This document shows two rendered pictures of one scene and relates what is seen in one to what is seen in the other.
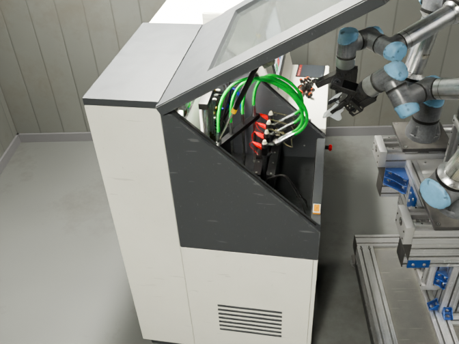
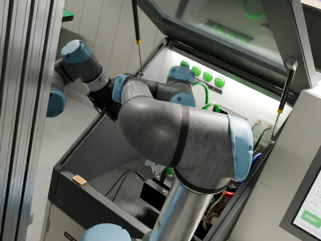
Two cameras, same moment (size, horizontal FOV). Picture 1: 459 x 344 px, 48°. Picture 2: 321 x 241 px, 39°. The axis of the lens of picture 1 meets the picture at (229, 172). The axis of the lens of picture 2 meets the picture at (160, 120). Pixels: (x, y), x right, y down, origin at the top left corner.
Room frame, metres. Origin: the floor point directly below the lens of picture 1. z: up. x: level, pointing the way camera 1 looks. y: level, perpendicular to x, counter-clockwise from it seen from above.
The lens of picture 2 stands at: (2.21, -1.67, 1.98)
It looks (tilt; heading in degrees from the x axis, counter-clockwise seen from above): 25 degrees down; 108
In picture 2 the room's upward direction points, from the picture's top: 16 degrees clockwise
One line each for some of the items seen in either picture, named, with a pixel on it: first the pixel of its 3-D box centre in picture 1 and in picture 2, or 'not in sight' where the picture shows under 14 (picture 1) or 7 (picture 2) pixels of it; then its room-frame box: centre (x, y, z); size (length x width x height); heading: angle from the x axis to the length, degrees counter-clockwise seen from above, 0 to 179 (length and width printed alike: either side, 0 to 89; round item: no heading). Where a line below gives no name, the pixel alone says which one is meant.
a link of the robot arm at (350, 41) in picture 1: (348, 43); (178, 87); (1.86, -0.49, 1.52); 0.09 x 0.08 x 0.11; 117
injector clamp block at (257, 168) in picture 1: (268, 164); (179, 213); (1.93, -0.18, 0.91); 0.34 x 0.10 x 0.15; 168
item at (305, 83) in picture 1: (307, 85); not in sight; (2.50, -0.46, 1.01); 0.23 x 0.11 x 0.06; 168
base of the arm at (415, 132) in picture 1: (423, 125); not in sight; (1.92, -0.89, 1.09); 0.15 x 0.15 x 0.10
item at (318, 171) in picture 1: (317, 190); (116, 228); (1.76, -0.39, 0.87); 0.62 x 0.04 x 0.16; 168
